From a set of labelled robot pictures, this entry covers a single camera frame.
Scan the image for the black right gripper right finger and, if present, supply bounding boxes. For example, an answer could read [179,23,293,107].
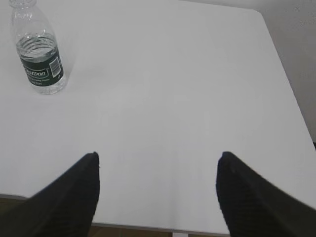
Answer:
[216,152,316,237]

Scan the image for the clear water bottle green label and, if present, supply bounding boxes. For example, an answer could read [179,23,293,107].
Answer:
[8,0,67,95]

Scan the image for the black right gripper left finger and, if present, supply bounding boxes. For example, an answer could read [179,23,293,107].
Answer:
[0,152,100,237]

